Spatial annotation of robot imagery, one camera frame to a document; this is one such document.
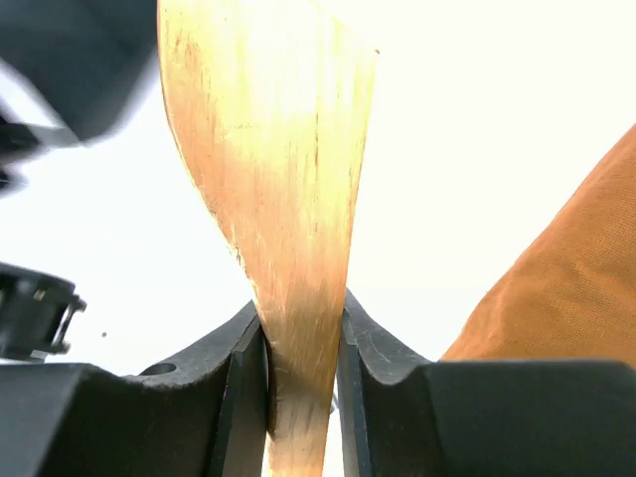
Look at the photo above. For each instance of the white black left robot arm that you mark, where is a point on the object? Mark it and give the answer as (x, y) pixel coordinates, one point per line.
(83, 58)

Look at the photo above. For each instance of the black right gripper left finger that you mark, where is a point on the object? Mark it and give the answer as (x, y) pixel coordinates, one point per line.
(200, 412)

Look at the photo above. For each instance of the brown trousers with striped trim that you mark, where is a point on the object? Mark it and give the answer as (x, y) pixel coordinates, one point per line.
(571, 293)

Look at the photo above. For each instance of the wooden clothes hanger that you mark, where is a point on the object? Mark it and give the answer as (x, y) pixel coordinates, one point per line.
(269, 105)

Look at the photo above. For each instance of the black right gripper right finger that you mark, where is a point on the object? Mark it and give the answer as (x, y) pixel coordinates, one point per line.
(402, 415)

